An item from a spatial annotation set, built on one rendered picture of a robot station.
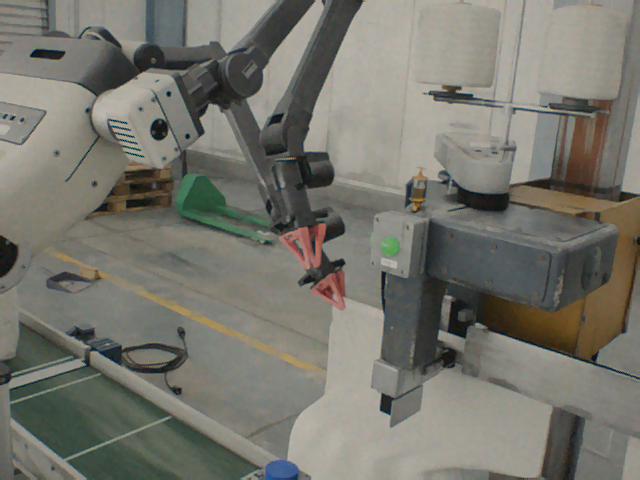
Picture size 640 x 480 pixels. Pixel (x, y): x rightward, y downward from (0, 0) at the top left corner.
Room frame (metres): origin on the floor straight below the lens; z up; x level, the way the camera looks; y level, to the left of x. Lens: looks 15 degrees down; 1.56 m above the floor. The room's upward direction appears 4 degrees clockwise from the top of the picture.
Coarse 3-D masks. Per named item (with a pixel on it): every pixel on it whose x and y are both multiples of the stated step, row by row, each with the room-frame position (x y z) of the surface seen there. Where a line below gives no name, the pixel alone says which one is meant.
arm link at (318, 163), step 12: (288, 132) 1.28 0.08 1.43; (300, 132) 1.29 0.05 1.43; (288, 144) 1.27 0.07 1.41; (300, 144) 1.29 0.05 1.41; (264, 156) 1.32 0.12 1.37; (276, 156) 1.30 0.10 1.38; (288, 156) 1.27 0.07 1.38; (300, 156) 1.33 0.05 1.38; (312, 156) 1.33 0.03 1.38; (324, 156) 1.35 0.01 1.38; (312, 168) 1.31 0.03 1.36; (324, 168) 1.33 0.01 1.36; (312, 180) 1.31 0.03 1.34; (324, 180) 1.33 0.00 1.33
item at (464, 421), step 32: (352, 320) 1.36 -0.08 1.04; (352, 352) 1.36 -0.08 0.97; (352, 384) 1.35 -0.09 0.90; (448, 384) 1.21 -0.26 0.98; (480, 384) 1.17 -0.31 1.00; (320, 416) 1.33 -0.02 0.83; (352, 416) 1.30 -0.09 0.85; (384, 416) 1.28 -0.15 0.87; (416, 416) 1.25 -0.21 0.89; (448, 416) 1.21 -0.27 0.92; (480, 416) 1.16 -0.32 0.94; (512, 416) 1.12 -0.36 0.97; (544, 416) 1.08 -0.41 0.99; (320, 448) 1.29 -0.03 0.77; (352, 448) 1.25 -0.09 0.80; (384, 448) 1.22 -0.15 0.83; (416, 448) 1.20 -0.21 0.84; (448, 448) 1.18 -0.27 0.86; (480, 448) 1.16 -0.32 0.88; (512, 448) 1.12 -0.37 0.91; (544, 448) 1.08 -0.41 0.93
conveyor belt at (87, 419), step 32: (32, 384) 2.21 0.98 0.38; (64, 384) 2.23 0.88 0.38; (96, 384) 2.24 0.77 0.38; (32, 416) 1.99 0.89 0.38; (64, 416) 2.01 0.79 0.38; (96, 416) 2.02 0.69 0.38; (128, 416) 2.04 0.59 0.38; (160, 416) 2.06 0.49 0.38; (64, 448) 1.83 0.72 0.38; (96, 448) 1.84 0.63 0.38; (128, 448) 1.85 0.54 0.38; (160, 448) 1.87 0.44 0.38; (192, 448) 1.88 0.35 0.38
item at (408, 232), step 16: (384, 224) 1.07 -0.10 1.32; (400, 224) 1.05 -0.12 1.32; (416, 224) 1.04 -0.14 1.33; (400, 240) 1.05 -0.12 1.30; (416, 240) 1.04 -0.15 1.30; (384, 256) 1.06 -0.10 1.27; (400, 256) 1.05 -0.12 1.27; (416, 256) 1.05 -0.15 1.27; (400, 272) 1.04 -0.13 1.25; (416, 272) 1.05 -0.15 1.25
